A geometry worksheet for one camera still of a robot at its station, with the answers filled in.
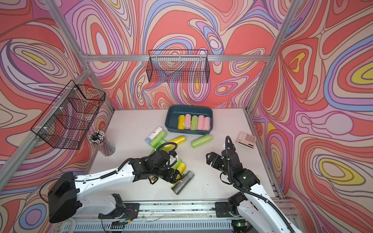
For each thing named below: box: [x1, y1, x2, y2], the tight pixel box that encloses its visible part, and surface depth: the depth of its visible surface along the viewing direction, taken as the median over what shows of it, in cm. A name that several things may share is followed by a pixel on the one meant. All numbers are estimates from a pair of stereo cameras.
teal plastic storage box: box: [164, 105, 214, 135], surface depth 110 cm
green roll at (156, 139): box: [149, 130, 167, 149], surface depth 100 cm
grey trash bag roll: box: [170, 170, 195, 196], surface depth 81 cm
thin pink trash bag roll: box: [184, 113, 192, 130], surface depth 107 cm
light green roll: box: [191, 133, 213, 149], surface depth 100 cm
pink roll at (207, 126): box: [203, 116, 212, 132], surface depth 107 cm
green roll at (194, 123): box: [190, 115, 199, 131], surface depth 109 cm
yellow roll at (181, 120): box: [177, 115, 186, 131], surface depth 109 cm
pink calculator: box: [236, 131, 257, 150], surface depth 101 cm
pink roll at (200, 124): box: [197, 115, 205, 131], surface depth 109 cm
